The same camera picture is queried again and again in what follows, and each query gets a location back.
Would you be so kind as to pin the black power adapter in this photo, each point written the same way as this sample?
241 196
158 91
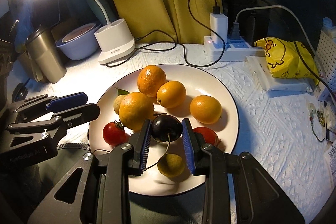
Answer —
257 28

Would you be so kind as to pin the large orange with stem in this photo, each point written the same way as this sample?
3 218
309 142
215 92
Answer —
136 109

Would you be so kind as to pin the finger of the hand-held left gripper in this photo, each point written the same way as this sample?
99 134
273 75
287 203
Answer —
81 113
68 101

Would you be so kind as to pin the black round object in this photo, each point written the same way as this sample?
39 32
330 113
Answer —
21 91

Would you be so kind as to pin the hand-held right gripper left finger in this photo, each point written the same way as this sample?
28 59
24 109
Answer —
145 145

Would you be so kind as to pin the white tissue pack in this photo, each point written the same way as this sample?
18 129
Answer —
283 85

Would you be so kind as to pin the white charger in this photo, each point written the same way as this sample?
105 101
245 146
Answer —
218 27

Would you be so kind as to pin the small yellow-green round fruit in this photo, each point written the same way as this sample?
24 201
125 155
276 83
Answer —
170 165

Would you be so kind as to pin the yellow snack bag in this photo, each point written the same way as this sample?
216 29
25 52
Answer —
283 61

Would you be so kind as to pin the small orange mandarin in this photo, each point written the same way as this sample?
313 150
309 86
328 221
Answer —
171 94

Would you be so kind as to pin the white oval plate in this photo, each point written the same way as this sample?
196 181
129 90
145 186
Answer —
210 77

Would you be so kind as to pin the white textured tablecloth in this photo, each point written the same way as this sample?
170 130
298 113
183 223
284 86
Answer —
275 134

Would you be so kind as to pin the smooth yellow-orange citrus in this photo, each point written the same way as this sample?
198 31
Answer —
205 109

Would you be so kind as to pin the white power strip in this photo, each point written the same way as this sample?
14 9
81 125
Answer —
236 49

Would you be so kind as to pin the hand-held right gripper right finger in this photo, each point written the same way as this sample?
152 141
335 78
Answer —
187 145

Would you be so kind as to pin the white perforated basket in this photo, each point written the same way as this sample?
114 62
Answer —
326 56

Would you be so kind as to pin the white barcode label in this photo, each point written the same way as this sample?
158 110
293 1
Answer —
331 154

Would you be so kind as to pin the red tomato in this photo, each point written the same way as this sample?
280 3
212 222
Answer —
207 134
114 133

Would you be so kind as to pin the white desk lamp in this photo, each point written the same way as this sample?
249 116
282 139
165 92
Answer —
115 40

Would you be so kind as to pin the dark orange mandarin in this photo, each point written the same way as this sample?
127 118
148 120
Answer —
151 80

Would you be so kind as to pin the lavender bowl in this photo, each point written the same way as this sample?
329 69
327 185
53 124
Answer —
76 45

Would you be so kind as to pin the green leaf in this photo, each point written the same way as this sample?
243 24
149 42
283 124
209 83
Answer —
122 91

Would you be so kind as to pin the round grey mat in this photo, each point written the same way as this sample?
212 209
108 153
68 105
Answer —
63 161

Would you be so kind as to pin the dark cherry with stem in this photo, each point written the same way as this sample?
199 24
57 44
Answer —
167 127

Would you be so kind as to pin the large yellow-green round fruit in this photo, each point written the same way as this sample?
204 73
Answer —
118 104

